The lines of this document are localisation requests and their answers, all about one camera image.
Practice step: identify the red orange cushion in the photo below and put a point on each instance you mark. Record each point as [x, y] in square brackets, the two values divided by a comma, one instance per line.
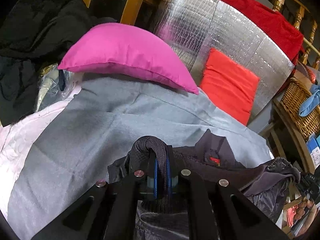
[230, 86]

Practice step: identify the red blanket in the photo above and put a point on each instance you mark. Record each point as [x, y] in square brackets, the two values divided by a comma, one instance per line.
[273, 24]

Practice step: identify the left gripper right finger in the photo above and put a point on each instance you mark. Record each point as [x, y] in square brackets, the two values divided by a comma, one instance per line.
[214, 196]

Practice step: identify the black clothes pile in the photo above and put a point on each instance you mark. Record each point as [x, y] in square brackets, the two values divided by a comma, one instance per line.
[34, 35]

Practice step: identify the pale pink blanket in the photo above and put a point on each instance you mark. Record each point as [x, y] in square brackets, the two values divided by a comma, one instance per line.
[17, 139]

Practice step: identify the clear plastic bag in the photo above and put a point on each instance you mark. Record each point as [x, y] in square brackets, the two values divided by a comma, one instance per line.
[55, 85]

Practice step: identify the grey fleece blanket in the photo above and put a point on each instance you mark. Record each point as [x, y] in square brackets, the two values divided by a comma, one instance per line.
[99, 126]

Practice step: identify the wooden cabinet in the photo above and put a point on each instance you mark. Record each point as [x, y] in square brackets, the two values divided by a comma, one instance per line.
[117, 2]

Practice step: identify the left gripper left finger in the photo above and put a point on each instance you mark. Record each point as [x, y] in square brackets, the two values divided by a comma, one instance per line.
[108, 211]

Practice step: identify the wooden bed rail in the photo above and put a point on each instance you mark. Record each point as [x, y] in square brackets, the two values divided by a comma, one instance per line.
[304, 16]

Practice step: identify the dark purple jacket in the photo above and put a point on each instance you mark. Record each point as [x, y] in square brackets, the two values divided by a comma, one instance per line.
[266, 185]

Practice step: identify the light blue cloth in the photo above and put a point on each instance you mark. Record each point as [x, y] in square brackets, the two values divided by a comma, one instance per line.
[311, 102]

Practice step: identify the magenta pillow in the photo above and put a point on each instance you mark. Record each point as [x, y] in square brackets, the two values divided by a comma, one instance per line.
[114, 48]

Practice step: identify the silver insulation mat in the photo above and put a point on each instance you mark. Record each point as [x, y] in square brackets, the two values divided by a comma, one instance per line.
[193, 27]

